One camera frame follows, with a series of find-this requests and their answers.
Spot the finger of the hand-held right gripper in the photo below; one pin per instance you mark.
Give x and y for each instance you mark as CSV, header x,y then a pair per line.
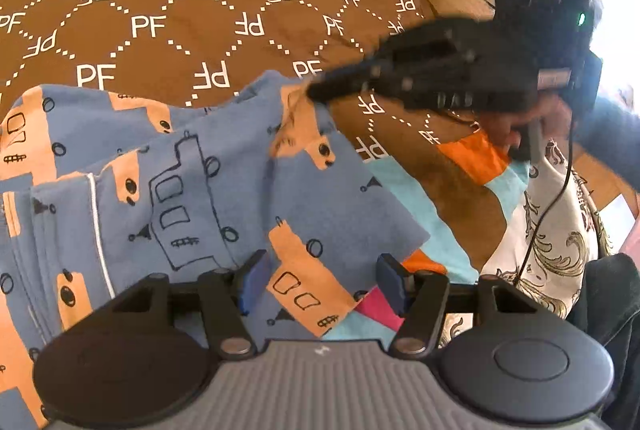
x,y
430,43
440,85

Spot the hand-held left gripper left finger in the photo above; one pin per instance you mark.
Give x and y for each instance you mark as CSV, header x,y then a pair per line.
x,y
252,281

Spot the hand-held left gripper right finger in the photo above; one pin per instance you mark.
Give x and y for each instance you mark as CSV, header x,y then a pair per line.
x,y
392,281

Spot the blue pants with orange print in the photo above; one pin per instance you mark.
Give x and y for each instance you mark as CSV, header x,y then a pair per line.
x,y
225,190

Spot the person's right forearm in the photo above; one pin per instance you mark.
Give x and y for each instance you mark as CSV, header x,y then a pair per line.
x,y
610,135

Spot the person's right hand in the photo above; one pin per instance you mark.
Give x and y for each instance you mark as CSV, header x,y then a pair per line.
x,y
555,115

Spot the colourful patchwork blanket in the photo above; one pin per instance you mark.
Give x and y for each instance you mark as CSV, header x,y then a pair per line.
x,y
425,220

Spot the white floral bed sheet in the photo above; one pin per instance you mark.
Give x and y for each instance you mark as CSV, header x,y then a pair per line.
x,y
555,235

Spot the black garment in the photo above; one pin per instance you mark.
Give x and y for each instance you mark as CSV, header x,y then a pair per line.
x,y
610,310

